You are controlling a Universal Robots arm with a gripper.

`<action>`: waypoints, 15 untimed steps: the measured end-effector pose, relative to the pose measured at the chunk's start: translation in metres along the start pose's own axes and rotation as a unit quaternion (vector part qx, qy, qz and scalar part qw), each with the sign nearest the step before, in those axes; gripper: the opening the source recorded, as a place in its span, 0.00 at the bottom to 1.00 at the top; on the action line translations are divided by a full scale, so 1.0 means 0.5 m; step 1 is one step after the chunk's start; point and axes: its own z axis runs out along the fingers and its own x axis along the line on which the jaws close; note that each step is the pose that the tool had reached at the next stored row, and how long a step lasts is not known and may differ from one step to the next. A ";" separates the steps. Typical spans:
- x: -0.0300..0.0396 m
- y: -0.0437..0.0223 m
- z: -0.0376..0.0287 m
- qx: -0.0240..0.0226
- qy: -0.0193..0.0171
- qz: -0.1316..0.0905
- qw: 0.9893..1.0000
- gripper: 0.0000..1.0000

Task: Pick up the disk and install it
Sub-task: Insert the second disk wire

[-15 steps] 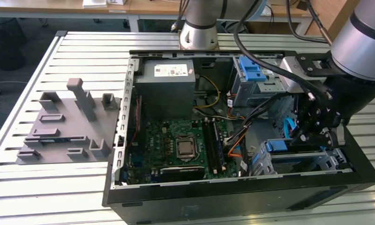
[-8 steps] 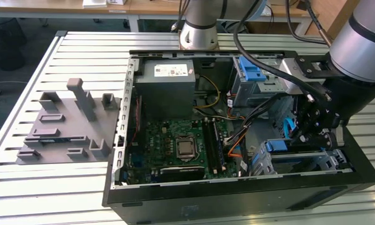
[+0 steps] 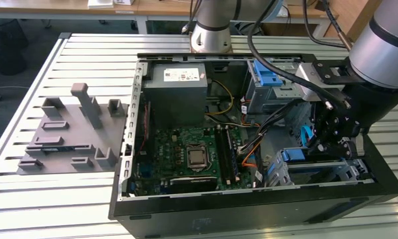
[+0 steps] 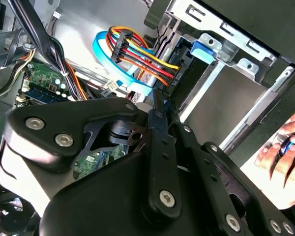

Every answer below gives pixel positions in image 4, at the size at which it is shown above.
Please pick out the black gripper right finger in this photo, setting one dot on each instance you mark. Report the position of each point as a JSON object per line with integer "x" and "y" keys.
{"x": 211, "y": 177}

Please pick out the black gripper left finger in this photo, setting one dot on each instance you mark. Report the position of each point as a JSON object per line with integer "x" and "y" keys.
{"x": 162, "y": 159}

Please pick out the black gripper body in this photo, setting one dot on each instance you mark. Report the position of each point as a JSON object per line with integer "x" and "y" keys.
{"x": 100, "y": 201}

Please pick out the person's hand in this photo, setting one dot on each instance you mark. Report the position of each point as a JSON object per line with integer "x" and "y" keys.
{"x": 292, "y": 177}

